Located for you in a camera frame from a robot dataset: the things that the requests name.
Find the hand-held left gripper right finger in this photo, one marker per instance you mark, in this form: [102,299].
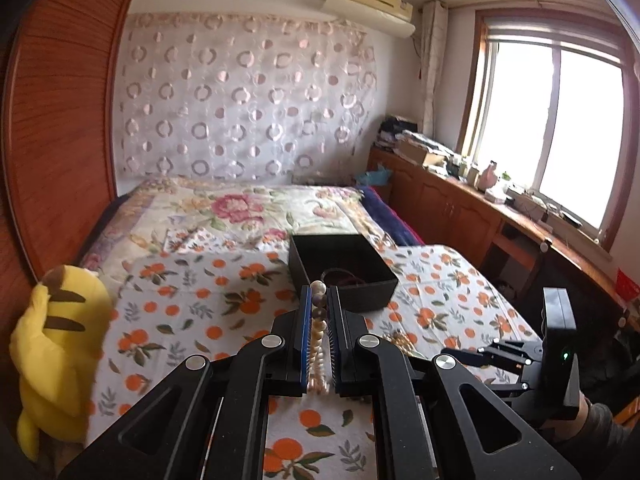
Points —
[335,347]

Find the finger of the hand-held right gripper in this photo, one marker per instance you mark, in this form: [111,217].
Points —
[472,358]
[515,350]

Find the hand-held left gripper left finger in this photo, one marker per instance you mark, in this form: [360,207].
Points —
[302,342]

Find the black jewelry box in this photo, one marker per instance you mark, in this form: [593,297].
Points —
[367,292]

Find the person's right forearm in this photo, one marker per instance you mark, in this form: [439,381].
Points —
[600,425]

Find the red paper box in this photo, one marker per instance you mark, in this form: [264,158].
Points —
[629,287]

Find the orange-print bedsheet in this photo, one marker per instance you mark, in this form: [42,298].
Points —
[200,305]

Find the floral bedsheet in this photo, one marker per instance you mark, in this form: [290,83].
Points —
[240,215]

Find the dark blue blanket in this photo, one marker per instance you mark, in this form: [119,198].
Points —
[387,215]

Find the long wooden cabinet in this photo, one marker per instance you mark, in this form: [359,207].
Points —
[450,210]

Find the teal bag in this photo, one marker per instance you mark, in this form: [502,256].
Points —
[374,177]

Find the pink figurine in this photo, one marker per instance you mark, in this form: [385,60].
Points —
[487,176]

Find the pile of papers and books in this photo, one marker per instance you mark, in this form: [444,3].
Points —
[410,142]

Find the wooden-framed window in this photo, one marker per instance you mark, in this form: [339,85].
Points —
[550,125]

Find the yellow plush toy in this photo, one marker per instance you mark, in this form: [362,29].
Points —
[55,350]

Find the circle-patterned sheer curtain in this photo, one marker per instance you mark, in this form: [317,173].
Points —
[240,95]

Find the beige window curtain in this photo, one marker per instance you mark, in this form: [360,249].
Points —
[432,70]

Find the white air conditioner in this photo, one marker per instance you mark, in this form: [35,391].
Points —
[372,7]

